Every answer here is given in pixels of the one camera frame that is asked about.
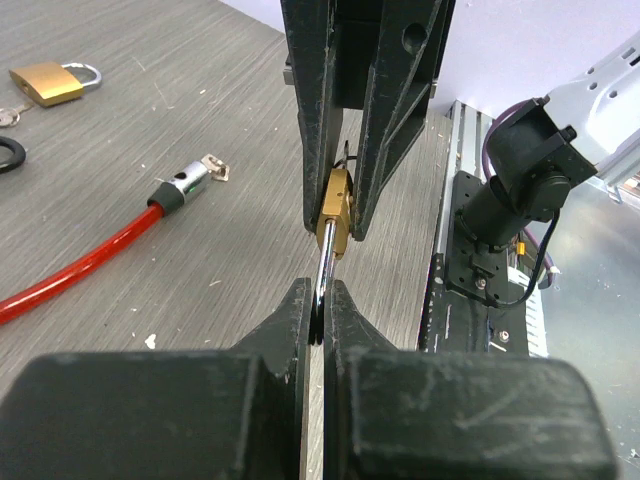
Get cable lock keys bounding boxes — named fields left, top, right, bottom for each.
left=200, top=154, right=230, bottom=182

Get silver padlock key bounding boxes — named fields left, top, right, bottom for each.
left=0, top=102, right=34, bottom=128

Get red cable lock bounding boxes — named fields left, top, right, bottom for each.
left=1, top=159, right=212, bottom=325

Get black padlock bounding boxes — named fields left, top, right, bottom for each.
left=0, top=136, right=26, bottom=174

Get small brass padlock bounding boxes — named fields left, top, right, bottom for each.
left=310, top=167, right=352, bottom=345

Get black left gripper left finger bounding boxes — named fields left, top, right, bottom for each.
left=1, top=278, right=311, bottom=479

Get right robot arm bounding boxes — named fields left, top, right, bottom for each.
left=281, top=1, right=639, bottom=256

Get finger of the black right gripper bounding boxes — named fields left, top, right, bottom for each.
left=281, top=0, right=343, bottom=233
left=351, top=1, right=455, bottom=241

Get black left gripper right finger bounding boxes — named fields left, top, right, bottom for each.
left=323, top=280, right=616, bottom=479

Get large brass padlock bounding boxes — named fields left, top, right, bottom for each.
left=9, top=62, right=103, bottom=108

